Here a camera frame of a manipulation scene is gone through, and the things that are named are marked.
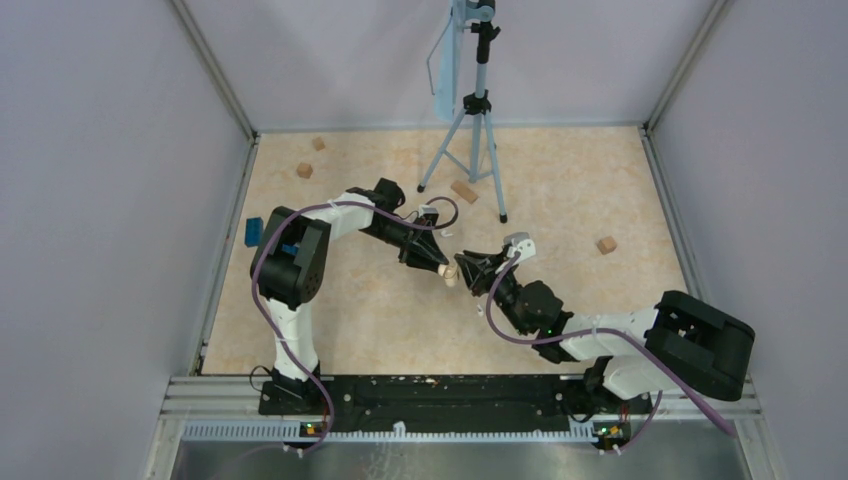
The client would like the light blue tripod stand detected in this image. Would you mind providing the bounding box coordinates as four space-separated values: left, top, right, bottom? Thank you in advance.
417 1 508 224

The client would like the beige charging case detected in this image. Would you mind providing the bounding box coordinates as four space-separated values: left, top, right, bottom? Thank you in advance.
437 264 459 288

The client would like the aluminium frame rail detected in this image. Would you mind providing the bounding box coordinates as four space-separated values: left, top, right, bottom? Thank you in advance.
158 374 763 444

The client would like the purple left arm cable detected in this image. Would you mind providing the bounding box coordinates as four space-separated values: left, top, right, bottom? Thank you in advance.
250 196 460 439

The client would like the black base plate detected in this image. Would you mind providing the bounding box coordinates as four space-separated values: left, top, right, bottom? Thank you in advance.
258 374 653 434

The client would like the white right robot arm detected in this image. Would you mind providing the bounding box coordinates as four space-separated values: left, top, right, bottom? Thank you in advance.
455 250 756 412

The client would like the flat wooden block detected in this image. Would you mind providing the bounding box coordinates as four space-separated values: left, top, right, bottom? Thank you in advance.
451 181 479 204

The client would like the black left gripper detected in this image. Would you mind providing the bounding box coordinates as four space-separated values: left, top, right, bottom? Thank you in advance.
361 215 448 272

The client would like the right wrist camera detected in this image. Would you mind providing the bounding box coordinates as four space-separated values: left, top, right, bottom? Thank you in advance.
504 232 536 262

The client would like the small wooden cube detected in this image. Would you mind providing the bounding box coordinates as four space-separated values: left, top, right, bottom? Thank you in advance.
312 136 326 151
296 162 314 179

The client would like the wooden cube block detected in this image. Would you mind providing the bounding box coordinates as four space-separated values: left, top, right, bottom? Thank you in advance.
596 236 618 255

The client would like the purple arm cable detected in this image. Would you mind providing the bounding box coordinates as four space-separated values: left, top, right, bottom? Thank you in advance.
484 248 737 439
250 196 460 439

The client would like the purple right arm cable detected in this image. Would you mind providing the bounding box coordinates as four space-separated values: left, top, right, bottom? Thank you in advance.
484 248 737 439

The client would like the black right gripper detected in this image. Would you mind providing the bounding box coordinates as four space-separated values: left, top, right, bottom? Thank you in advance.
456 250 530 336

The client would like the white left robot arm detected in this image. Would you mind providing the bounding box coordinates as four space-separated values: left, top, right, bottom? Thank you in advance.
250 178 458 414

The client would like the far small wooden cube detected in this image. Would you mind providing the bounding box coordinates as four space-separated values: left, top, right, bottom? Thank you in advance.
312 136 326 151

